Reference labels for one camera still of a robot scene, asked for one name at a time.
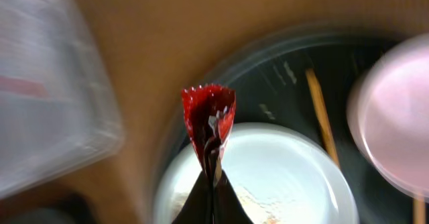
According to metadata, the red snack wrapper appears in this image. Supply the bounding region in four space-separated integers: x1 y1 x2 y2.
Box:
181 85 236 186

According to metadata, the pink bowl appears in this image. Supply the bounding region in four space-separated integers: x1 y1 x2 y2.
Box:
347 34 428 201

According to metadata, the black rectangular tray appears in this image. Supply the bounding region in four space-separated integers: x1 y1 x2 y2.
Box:
1 194 98 224

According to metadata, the grey plate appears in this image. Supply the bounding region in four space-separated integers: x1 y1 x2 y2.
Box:
153 123 359 224

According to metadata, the peanut shells and rice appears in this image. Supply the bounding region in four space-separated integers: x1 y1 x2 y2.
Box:
170 186 287 224

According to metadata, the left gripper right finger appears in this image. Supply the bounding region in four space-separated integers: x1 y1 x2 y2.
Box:
212 171 253 224

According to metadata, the round black tray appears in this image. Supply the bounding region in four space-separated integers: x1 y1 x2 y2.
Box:
151 30 414 223

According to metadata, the wooden chopstick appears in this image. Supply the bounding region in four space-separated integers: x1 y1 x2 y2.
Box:
306 68 341 168
413 197 426 224

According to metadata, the clear plastic bin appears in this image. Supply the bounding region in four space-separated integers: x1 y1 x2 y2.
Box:
1 0 123 198

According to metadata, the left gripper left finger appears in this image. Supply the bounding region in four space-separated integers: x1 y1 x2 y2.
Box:
172 172 212 224

